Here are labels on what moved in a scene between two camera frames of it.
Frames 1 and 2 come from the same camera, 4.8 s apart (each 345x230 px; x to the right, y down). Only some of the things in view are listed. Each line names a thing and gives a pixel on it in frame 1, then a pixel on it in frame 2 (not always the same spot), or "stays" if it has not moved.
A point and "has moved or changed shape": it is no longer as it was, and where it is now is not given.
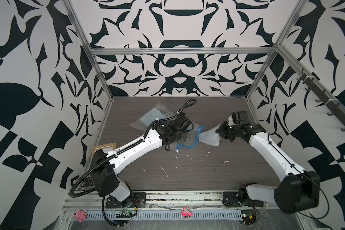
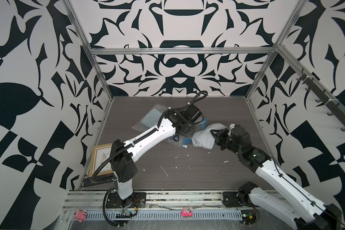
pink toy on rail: [186, 212] stays
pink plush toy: [80, 214] stays
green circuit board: [248, 216] stays
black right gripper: [221, 131] to [219, 135]
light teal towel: [154, 115] stays
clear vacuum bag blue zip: [162, 112] has moved or changed shape
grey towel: [210, 136] has moved or changed shape
